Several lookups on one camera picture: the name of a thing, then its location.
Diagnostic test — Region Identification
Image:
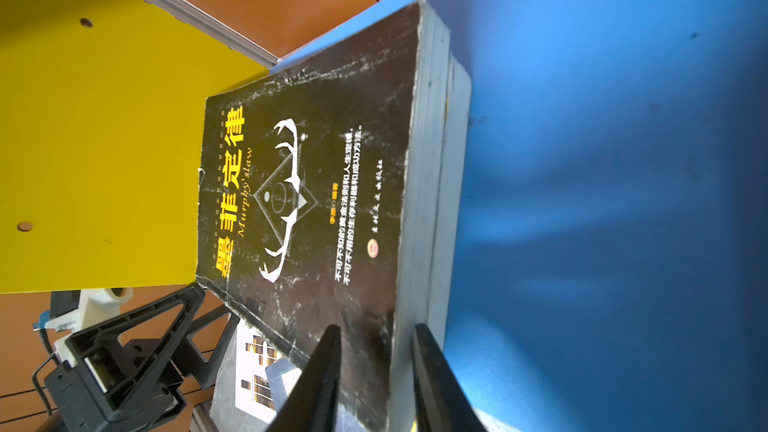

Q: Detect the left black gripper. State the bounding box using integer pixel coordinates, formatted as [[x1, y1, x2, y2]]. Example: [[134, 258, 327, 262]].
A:
[[38, 284, 238, 431]]

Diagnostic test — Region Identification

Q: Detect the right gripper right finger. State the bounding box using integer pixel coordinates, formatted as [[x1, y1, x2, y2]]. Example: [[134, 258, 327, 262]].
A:
[[412, 323, 486, 432]]

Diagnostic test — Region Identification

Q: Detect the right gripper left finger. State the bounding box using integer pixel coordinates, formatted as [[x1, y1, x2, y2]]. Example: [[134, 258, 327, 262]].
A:
[[268, 325, 342, 432]]

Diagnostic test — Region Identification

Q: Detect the dark book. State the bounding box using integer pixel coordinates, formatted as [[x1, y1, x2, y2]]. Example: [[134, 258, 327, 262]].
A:
[[197, 0, 451, 431]]

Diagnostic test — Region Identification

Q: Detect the white brown patterned booklet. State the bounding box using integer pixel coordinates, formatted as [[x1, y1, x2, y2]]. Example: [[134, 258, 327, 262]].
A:
[[210, 321, 301, 431]]

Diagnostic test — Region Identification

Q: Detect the yellow pink blue bookshelf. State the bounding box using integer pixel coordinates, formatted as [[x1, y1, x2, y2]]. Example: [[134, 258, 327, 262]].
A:
[[1, 0, 767, 431]]

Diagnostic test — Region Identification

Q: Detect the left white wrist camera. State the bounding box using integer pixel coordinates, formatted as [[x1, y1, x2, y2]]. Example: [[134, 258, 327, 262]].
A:
[[33, 287, 133, 367]]

